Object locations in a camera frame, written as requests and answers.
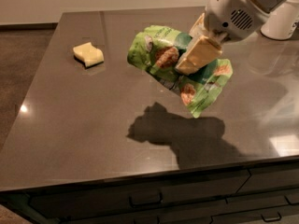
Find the dark cabinet drawer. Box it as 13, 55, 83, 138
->
29, 171, 249, 220
238, 163, 299, 193

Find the green rice chip bag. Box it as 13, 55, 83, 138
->
127, 25, 233, 118

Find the dark cabinet drawer right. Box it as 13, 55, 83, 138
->
238, 163, 299, 193

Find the dark cabinet drawer left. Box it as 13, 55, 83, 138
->
29, 171, 249, 220

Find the black drawer handle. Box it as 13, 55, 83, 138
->
261, 212, 282, 223
129, 190, 164, 208

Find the black right drawer handle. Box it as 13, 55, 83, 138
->
261, 212, 282, 223

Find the black left drawer handle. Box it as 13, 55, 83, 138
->
129, 190, 164, 208

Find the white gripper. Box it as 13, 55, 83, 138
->
175, 0, 270, 76

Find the white cylindrical robot base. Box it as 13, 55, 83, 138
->
261, 0, 299, 40

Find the yellow sponge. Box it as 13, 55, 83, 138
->
73, 42, 104, 68

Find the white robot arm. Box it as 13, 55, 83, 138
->
176, 0, 287, 76

